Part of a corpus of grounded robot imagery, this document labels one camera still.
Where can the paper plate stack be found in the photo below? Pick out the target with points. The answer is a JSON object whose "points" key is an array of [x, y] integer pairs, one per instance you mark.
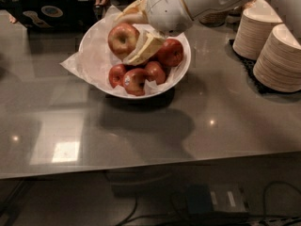
{"points": [[278, 66], [257, 22]]}

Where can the black laptop with stickers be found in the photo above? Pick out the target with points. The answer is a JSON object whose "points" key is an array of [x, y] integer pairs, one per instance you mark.
{"points": [[58, 15]]}

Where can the red apple front centre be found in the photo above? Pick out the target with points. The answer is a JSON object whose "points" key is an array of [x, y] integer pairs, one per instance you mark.
{"points": [[134, 80]]}

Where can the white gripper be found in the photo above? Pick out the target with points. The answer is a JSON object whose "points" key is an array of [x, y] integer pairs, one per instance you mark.
{"points": [[166, 8]]}

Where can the rear paper plate stack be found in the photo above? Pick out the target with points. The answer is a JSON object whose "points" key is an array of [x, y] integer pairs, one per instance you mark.
{"points": [[257, 22]]}

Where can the person's hand at laptop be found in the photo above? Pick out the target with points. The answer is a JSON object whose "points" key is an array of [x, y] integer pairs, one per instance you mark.
{"points": [[12, 19]]}

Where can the glass jar with nuts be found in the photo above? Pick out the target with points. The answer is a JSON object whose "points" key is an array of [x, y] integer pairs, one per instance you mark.
{"points": [[214, 19]]}

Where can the front paper plate stack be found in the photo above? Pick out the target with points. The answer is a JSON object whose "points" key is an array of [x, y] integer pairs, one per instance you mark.
{"points": [[278, 66]]}

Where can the black rubber mat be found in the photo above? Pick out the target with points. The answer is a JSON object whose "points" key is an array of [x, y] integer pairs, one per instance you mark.
{"points": [[248, 65]]}

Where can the red apple front right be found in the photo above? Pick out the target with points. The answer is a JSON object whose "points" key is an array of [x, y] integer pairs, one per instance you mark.
{"points": [[156, 72]]}

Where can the white bowl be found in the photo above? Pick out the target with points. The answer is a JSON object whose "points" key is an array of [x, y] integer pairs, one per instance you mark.
{"points": [[182, 63]]}

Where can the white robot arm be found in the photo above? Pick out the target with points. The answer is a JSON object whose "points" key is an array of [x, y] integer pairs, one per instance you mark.
{"points": [[289, 11]]}

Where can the white paper liner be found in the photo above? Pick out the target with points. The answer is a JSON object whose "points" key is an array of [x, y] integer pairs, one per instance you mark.
{"points": [[91, 54]]}

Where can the yellowish red apple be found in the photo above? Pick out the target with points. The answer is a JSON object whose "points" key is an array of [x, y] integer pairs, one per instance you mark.
{"points": [[122, 40]]}

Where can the red apple back left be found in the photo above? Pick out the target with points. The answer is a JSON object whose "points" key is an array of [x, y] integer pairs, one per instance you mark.
{"points": [[116, 75]]}

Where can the black power adapter box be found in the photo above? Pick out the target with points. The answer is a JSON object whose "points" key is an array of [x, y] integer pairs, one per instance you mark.
{"points": [[225, 199]]}

